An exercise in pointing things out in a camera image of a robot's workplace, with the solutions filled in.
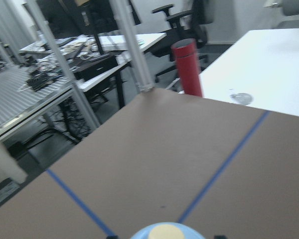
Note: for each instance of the white side desk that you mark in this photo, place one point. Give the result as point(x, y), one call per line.
point(113, 43)

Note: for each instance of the aluminium frame post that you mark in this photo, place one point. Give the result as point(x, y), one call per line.
point(124, 18)

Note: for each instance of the brown paper table mat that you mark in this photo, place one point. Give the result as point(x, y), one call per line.
point(220, 168)

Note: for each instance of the red cylinder bottle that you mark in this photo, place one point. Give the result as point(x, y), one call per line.
point(187, 63)

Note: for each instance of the black office chair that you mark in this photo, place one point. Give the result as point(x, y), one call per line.
point(183, 25)

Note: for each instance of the blue and cream bell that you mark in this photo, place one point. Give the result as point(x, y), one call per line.
point(167, 230)

